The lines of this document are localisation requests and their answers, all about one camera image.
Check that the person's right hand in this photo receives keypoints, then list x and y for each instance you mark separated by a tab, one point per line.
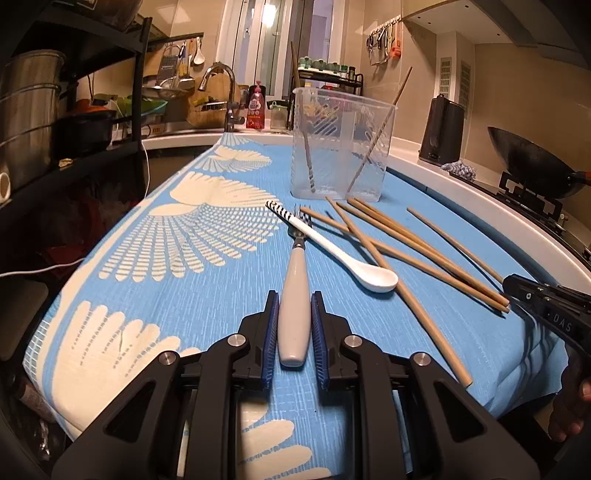
570	410

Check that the black spice rack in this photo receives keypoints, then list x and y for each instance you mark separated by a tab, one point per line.
330	74

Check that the large steel pot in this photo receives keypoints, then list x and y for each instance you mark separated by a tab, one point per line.
27	115

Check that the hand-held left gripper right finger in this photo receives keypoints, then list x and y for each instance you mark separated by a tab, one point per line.
319	344

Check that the black wok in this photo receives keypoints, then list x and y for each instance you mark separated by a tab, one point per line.
531	161

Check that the small green lidded jar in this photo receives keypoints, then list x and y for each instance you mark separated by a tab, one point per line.
278	115

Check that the wooden chopstick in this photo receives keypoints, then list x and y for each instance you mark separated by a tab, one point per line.
415	238
438	257
376	136
307	157
415	265
455	244
415	314

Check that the black wok stand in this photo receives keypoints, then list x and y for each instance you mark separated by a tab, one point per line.
531	196

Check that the wooden cutting board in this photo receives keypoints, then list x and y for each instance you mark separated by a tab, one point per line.
203	110

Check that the steel bowl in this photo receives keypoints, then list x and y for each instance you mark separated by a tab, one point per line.
161	90

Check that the white tape roll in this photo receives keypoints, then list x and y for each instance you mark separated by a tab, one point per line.
3	184

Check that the green plastic basin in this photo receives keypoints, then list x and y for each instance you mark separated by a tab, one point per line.
150	107

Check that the white wall vent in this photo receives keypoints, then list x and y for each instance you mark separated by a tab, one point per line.
464	85
445	76

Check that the white framed window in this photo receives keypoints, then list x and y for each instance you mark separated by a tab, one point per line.
277	41

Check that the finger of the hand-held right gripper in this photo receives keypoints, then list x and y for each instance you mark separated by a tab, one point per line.
526	293

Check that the knitted dish cloth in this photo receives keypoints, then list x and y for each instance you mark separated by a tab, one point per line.
459	168

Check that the metal grater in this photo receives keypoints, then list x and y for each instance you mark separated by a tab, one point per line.
167	64

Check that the chrome kitchen faucet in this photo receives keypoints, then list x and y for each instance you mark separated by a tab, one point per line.
228	106

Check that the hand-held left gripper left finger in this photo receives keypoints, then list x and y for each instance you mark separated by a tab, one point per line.
272	344

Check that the red dish soap bottle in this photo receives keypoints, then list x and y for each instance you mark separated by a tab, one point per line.
255	108

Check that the white hanging ladle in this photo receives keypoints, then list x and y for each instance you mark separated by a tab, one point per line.
199	56

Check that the black gas stove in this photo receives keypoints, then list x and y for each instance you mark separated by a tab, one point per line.
554	230

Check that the range hood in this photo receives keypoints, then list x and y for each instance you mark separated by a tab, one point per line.
485	23

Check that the clear plastic container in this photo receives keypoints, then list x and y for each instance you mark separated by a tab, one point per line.
341	138

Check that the hanging kitchen tools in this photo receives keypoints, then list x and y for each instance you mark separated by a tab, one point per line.
383	41

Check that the black metal shelf rack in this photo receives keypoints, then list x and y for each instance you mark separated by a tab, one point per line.
134	92

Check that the blue white printed cloth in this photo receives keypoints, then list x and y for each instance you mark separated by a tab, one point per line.
207	300

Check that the black cooking pot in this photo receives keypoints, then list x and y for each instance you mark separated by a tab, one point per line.
83	131

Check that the black electric kettle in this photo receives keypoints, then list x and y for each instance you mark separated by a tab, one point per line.
441	129

